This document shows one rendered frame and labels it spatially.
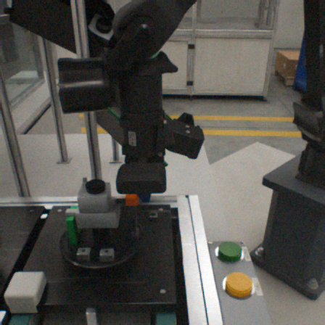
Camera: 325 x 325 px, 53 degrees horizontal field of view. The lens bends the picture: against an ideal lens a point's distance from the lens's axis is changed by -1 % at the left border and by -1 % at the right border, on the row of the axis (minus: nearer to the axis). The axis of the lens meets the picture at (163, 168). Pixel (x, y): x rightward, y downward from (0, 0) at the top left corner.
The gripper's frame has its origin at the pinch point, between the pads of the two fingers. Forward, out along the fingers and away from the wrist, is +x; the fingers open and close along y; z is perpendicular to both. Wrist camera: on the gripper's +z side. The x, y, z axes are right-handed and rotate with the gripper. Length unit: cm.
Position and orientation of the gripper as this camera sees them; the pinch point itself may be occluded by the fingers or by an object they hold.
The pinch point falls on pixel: (145, 183)
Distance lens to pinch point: 50.2
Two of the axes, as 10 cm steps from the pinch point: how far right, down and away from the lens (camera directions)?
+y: -0.2, -4.9, 8.7
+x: 0.1, 8.7, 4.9
